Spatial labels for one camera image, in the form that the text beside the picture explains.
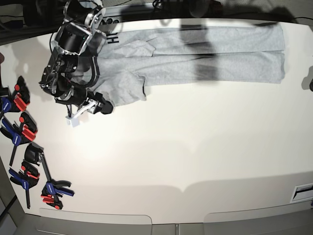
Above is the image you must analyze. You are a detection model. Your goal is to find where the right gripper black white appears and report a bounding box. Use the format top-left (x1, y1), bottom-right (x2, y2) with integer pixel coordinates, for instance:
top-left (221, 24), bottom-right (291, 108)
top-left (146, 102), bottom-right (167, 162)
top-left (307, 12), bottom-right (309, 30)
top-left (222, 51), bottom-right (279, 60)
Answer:
top-left (55, 88), bottom-right (113, 118)

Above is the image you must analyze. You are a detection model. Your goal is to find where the grey T-shirt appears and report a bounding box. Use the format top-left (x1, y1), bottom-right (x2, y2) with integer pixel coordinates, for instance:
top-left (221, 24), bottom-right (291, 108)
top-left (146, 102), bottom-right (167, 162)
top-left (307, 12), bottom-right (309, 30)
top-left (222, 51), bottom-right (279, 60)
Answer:
top-left (80, 25), bottom-right (286, 107)

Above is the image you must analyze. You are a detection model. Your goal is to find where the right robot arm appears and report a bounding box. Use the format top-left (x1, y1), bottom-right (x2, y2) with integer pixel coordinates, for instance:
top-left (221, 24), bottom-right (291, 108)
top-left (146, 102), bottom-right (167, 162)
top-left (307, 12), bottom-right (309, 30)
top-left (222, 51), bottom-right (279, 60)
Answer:
top-left (39, 0), bottom-right (113, 118)

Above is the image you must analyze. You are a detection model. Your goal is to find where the top bar clamp blue red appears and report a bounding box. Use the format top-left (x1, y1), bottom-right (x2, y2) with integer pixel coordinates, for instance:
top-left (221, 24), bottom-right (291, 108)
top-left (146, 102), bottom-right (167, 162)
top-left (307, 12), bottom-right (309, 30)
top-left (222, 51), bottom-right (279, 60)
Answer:
top-left (0, 76), bottom-right (30, 118)

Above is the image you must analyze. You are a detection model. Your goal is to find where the long bar clamp blue red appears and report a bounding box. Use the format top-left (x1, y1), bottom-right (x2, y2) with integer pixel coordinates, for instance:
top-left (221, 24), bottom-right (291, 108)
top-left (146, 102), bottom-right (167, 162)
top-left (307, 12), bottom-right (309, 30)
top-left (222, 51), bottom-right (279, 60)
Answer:
top-left (24, 144), bottom-right (74, 210)

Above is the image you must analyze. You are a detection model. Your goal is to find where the white label plate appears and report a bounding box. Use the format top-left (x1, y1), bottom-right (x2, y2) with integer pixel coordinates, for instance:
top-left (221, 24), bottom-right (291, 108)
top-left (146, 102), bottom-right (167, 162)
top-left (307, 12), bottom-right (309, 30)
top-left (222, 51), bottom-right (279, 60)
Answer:
top-left (290, 183), bottom-right (313, 203)

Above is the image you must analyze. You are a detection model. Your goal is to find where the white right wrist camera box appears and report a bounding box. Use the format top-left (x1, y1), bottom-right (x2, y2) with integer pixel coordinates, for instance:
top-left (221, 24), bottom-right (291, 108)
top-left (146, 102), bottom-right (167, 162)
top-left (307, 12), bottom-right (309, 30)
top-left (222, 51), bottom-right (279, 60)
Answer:
top-left (66, 116), bottom-right (80, 127)

